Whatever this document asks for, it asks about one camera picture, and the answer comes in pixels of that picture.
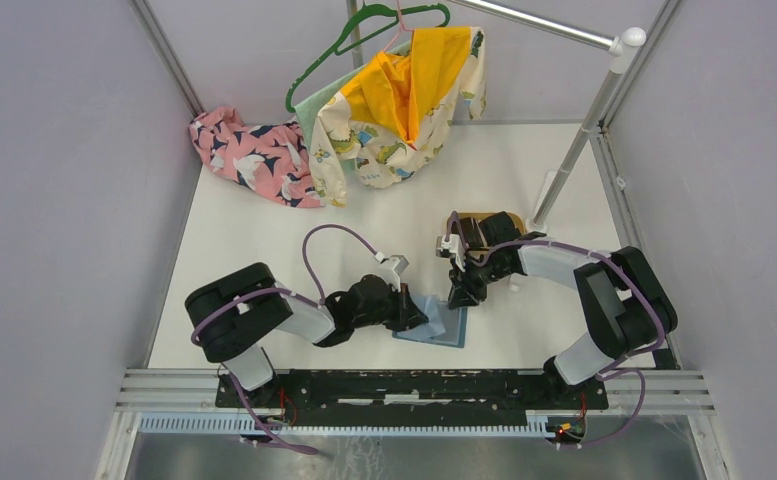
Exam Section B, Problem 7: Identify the pink patterned cloth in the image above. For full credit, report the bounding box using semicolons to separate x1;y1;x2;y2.
188;106;324;209

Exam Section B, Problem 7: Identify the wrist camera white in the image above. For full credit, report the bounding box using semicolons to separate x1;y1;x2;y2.
436;234;466;272
378;255;409;291

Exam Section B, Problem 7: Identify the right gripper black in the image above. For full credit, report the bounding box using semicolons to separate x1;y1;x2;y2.
447;252;511;310

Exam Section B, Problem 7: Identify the dinosaur print yellow jacket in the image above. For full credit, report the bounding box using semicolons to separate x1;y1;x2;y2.
308;26;487;207

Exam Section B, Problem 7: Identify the teal card holder wallet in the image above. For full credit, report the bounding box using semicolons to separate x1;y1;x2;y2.
392;294;468;349

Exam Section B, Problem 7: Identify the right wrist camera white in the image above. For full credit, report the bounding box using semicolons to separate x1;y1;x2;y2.
436;234;466;272

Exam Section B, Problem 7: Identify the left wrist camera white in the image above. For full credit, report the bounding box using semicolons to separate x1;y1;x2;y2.
378;255;409;291

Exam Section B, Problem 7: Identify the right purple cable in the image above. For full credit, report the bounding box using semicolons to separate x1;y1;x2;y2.
446;210;668;449

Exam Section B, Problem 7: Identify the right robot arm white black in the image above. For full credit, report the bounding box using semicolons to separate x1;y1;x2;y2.
436;211;678;408

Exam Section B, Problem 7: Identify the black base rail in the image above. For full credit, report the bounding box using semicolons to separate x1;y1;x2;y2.
215;369;609;427

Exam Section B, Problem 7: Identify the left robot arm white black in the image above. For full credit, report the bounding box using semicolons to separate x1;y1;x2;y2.
184;262;429;408

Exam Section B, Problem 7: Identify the oval wooden tray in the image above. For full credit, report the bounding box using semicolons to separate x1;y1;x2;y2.
446;211;528;235

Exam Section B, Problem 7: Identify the white slotted cable duct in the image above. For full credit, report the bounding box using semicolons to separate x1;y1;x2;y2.
138;411;554;439

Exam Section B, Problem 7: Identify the silver clothes rack pole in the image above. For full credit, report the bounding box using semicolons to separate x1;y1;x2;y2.
458;0;648;231

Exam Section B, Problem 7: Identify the mint green cloth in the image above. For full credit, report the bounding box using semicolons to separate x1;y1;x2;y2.
293;43;410;160

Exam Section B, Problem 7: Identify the green clothes hanger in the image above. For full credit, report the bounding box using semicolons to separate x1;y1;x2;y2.
285;3;451;113

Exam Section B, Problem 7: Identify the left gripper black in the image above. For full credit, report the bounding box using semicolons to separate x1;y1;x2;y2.
353;282;428;332

